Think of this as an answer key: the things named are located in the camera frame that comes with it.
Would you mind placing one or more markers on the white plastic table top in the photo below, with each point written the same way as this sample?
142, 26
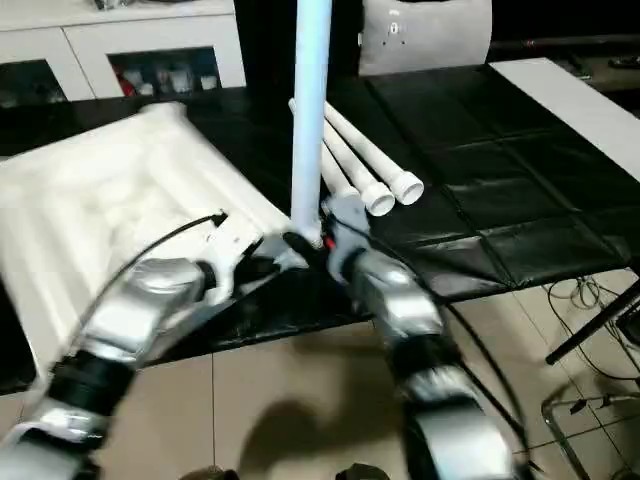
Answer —
100, 190

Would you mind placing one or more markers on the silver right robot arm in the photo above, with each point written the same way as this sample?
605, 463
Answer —
400, 310

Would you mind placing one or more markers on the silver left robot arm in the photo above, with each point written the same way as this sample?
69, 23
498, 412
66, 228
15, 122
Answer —
135, 310

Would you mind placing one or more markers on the black work mat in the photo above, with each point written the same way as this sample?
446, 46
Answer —
450, 150

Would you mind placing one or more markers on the small white cup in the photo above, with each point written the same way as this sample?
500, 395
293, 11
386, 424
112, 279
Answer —
207, 82
145, 89

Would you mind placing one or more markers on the black cabinet with gold label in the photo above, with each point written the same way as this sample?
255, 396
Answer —
270, 45

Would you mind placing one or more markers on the printed glass jar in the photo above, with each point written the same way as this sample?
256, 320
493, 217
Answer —
178, 80
162, 80

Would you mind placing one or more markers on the grey cushion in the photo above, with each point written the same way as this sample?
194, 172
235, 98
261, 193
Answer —
430, 40

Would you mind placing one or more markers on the black right robot foot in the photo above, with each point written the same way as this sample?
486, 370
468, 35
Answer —
367, 472

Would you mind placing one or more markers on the red bottle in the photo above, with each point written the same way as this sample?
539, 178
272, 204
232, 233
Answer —
123, 82

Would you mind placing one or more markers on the white sideboard with glass doors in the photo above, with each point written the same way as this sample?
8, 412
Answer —
150, 35

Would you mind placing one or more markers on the black stand leg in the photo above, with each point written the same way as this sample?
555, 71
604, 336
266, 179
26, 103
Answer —
595, 325

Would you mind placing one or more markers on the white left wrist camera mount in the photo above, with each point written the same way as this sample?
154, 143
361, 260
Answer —
235, 240

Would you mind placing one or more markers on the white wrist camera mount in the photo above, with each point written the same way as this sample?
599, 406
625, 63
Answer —
350, 210
235, 240

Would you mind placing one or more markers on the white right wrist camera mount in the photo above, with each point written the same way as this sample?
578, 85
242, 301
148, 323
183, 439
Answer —
350, 210

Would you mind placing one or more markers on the chrome tube frame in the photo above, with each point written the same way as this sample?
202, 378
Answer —
590, 400

